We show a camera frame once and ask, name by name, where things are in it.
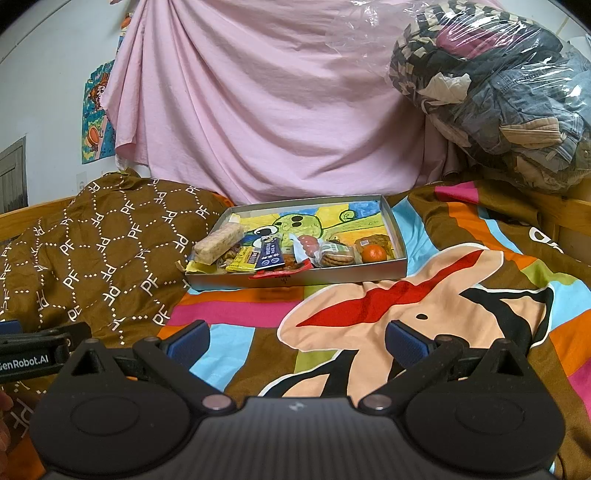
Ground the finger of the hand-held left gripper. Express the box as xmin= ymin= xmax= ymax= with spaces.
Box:
xmin=0 ymin=319 xmax=92 ymax=354

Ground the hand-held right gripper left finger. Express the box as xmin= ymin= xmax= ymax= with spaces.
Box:
xmin=69 ymin=320 xmax=238 ymax=413

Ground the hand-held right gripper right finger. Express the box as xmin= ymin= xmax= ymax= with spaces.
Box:
xmin=362 ymin=320 xmax=532 ymax=411

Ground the yellow snack packet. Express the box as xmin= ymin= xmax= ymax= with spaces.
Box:
xmin=226 ymin=244 xmax=262 ymax=273

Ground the puffed rice bar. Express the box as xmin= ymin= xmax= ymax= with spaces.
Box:
xmin=192 ymin=223 xmax=245 ymax=267

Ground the green label biscuit packet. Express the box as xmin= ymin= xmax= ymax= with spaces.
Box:
xmin=318 ymin=240 xmax=356 ymax=269

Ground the blue and white packet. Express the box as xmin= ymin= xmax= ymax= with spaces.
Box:
xmin=259 ymin=235 xmax=285 ymax=270

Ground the clear sausage packet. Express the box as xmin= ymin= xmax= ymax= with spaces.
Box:
xmin=291 ymin=233 xmax=324 ymax=268

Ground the shallow grey cartoon-lined tray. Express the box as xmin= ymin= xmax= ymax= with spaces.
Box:
xmin=185 ymin=195 xmax=408 ymax=291

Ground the person's left hand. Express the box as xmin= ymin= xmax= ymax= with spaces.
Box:
xmin=0 ymin=391 xmax=14 ymax=467

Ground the colourful cartoon blanket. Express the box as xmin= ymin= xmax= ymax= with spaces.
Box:
xmin=0 ymin=180 xmax=591 ymax=480

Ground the red snack packet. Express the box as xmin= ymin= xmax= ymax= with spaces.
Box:
xmin=252 ymin=256 xmax=313 ymax=280

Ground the pink sheet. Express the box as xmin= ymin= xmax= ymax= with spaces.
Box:
xmin=102 ymin=0 xmax=504 ymax=207

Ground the clear bag of clothes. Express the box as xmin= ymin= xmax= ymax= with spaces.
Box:
xmin=387 ymin=0 xmax=591 ymax=195

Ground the grey wall panel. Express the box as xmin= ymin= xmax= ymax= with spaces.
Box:
xmin=0 ymin=136 xmax=28 ymax=216

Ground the cartoon wall poster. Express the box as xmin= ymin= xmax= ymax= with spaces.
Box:
xmin=82 ymin=14 xmax=136 ymax=165

